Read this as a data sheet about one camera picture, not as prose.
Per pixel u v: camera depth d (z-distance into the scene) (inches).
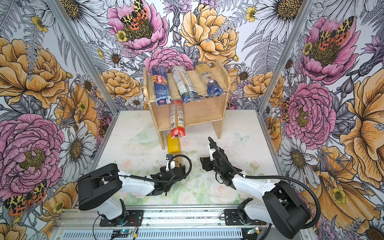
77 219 29.7
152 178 25.2
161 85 26.6
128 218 28.7
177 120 32.8
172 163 30.8
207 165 30.7
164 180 26.5
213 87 26.4
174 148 38.1
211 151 31.0
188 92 26.4
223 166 26.1
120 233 28.1
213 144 29.9
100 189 18.0
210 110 36.9
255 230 28.1
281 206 16.6
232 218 29.0
